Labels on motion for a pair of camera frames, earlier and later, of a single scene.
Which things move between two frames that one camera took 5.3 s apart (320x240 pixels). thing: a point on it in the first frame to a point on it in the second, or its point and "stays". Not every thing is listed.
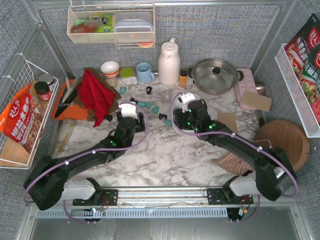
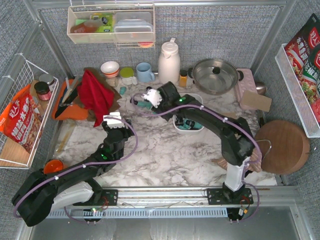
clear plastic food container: (133, 26) stays
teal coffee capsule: (148, 105) stays
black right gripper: (178, 118) to (149, 100)
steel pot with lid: (215, 76) stays
